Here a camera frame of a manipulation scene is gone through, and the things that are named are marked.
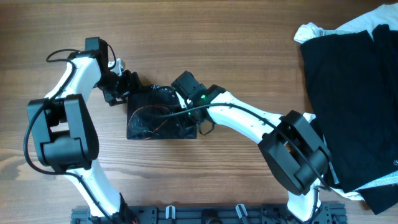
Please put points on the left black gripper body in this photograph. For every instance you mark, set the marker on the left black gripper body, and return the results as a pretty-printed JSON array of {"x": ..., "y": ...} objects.
[{"x": 115, "y": 85}]

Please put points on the white garment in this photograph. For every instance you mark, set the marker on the white garment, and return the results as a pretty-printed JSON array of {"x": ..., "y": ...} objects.
[{"x": 384, "y": 14}]

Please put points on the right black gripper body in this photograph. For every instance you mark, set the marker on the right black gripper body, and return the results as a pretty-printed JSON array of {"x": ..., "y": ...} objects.
[{"x": 189, "y": 116}]

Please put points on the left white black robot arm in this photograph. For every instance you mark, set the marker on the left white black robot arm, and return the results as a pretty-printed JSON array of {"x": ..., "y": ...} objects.
[{"x": 61, "y": 139}]

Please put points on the black garment pile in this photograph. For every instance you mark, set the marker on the black garment pile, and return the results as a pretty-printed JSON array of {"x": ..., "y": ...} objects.
[{"x": 351, "y": 82}]

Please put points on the black orange printed cycling jersey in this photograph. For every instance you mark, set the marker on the black orange printed cycling jersey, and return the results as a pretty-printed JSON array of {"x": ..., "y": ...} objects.
[{"x": 146, "y": 109}]

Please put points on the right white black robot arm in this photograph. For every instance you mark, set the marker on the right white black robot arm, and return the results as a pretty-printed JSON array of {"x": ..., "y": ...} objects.
[{"x": 296, "y": 155}]

